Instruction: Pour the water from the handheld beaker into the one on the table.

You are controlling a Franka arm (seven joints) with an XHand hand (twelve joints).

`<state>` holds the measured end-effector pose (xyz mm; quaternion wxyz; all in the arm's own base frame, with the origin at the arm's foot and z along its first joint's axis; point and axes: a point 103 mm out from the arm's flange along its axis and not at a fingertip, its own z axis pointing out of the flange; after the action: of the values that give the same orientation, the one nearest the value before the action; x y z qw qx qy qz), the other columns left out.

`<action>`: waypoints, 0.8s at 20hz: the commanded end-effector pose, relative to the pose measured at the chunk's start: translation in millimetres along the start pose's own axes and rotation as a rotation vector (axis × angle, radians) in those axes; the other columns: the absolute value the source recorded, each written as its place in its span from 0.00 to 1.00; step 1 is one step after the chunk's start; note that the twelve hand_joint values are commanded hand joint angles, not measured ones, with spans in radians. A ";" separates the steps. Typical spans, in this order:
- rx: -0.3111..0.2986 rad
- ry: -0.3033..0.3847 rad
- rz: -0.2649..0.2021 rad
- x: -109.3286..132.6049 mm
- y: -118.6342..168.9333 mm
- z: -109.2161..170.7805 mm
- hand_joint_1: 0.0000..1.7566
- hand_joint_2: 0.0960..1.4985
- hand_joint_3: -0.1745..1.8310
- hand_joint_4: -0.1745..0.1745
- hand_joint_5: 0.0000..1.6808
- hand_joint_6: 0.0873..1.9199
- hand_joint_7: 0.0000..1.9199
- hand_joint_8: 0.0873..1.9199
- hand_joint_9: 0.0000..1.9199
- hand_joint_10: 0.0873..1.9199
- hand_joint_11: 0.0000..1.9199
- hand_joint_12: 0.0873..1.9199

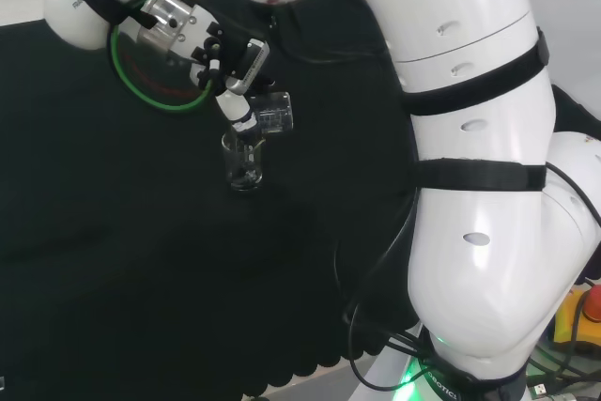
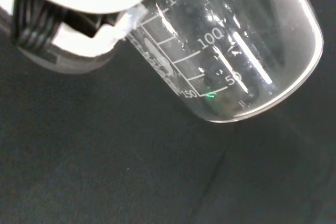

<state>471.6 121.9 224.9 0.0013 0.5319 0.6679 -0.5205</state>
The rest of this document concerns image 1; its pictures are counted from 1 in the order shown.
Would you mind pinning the black bench cloth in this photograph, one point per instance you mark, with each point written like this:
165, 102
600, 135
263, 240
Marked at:
117, 232

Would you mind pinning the clear glass beaker with water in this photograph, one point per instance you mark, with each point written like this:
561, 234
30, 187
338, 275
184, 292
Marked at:
274, 114

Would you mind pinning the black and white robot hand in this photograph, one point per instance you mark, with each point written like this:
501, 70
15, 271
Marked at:
204, 30

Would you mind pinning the yellow stop button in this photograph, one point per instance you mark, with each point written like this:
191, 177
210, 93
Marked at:
582, 321

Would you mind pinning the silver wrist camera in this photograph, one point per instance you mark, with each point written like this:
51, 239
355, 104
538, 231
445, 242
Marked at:
251, 65

